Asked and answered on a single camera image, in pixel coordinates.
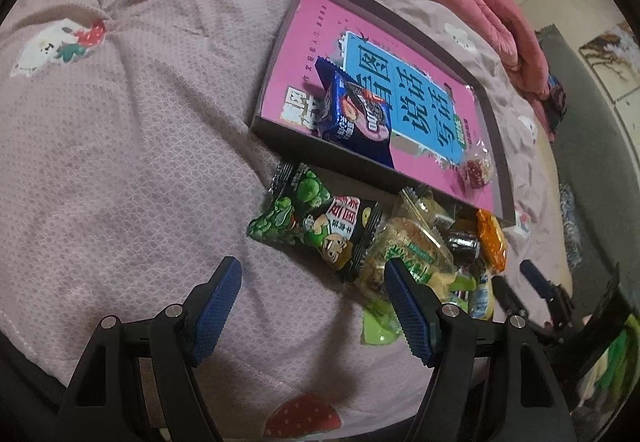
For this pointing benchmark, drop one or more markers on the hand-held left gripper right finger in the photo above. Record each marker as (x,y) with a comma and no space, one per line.
(407,312)

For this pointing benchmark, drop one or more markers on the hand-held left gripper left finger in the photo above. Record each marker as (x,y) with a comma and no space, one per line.
(215,317)

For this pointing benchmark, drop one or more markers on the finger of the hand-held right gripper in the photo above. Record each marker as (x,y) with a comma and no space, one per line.
(534,274)
(507,297)

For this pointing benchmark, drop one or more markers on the light green snack packet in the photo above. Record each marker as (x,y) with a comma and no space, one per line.
(380,328)

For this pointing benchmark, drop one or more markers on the orange snack packet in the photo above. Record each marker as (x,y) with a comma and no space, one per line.
(492,239)

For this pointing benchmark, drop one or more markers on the brown chocolate bar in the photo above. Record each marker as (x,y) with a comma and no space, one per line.
(462,244)

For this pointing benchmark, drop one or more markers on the large clear rice cracker packet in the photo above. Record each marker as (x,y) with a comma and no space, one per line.
(400,242)

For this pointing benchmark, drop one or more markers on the small clear biscuit packet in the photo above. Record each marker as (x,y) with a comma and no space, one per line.
(425,207)

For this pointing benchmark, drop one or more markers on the green pea snack packet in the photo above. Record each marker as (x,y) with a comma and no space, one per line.
(310,222)

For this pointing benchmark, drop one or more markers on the grey cardboard box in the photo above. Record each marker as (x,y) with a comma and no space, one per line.
(475,87)

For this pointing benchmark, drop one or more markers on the black white patterned cloth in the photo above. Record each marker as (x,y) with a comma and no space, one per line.
(569,222)

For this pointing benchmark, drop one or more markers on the red candy in clear wrapper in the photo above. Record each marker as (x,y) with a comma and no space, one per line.
(475,169)

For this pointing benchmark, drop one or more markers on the grey mat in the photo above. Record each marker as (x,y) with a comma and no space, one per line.
(590,147)

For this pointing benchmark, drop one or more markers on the dark blue patterned cloth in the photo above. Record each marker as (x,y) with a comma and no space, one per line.
(555,99)

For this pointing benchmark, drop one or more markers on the blue cookie packet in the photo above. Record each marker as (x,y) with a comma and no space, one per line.
(355,117)

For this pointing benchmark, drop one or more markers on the printed pink bedsheet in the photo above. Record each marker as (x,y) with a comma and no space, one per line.
(125,122)

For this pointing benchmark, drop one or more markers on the tree branch picture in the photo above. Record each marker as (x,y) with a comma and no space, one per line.
(612,57)

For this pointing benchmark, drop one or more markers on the pink and blue book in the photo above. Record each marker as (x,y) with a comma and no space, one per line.
(310,47)

